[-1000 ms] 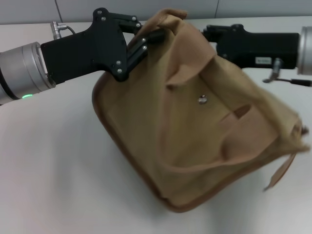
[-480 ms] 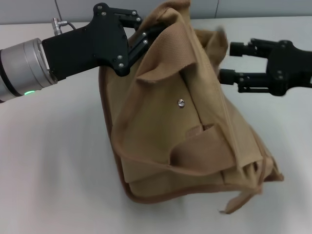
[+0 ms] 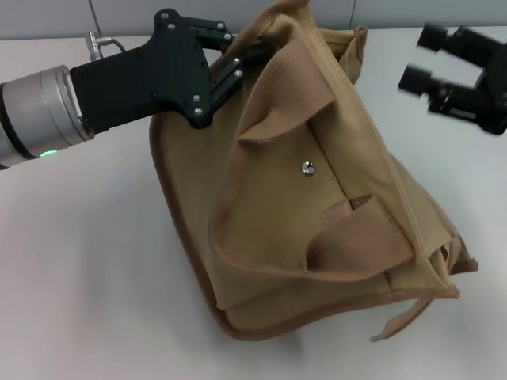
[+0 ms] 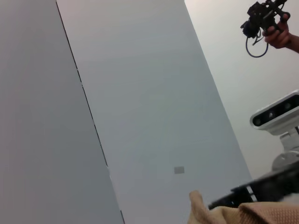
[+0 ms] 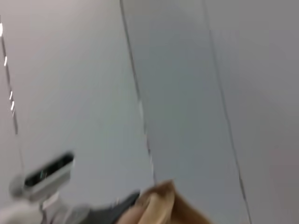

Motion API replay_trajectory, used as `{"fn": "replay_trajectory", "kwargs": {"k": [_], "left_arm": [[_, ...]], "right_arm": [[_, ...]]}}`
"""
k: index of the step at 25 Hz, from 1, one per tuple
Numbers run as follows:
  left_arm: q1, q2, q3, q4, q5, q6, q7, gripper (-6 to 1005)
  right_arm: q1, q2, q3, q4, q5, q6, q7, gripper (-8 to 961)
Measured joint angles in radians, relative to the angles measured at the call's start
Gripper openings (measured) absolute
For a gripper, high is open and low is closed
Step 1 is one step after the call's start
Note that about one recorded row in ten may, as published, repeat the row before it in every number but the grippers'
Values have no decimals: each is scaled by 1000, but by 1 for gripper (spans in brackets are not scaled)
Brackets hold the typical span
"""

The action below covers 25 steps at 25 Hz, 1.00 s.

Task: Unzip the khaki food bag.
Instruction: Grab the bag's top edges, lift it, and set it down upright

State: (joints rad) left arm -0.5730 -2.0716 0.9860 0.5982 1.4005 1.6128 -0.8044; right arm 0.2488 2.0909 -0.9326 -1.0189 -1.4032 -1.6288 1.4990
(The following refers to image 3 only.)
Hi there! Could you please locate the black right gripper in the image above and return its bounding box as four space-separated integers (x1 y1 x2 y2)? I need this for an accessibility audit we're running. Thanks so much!
398 24 507 138

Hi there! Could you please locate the khaki canvas food bag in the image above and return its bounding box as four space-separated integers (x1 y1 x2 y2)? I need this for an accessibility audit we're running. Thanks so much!
149 0 480 344

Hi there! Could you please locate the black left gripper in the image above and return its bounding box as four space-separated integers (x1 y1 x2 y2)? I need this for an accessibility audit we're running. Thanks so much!
69 8 271 131

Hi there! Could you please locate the silver connector with grey cable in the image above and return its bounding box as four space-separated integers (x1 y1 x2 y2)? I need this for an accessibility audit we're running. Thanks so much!
86 31 128 63

